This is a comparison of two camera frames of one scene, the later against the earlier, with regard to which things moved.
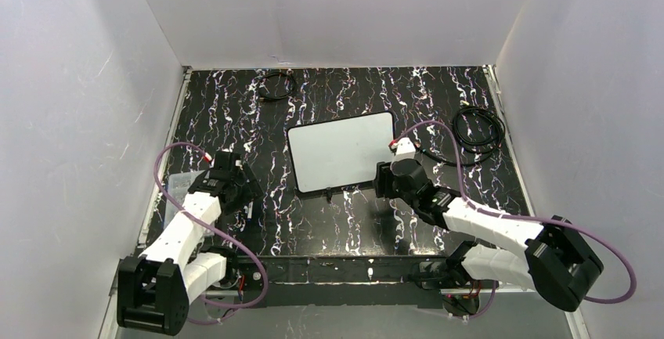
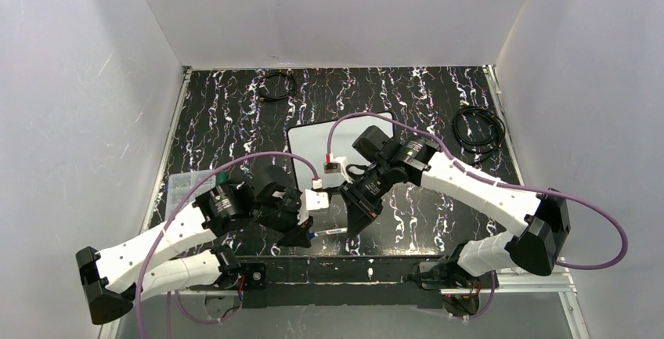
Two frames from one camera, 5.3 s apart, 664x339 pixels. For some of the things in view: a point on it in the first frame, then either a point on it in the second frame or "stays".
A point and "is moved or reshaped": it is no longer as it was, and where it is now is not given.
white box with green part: [225, 160] to [316, 200]
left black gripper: [247, 189] to [290, 217]
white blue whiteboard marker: [250, 207] is moved or reshaped
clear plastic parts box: [178, 186] stays
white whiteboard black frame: [340, 154] stays
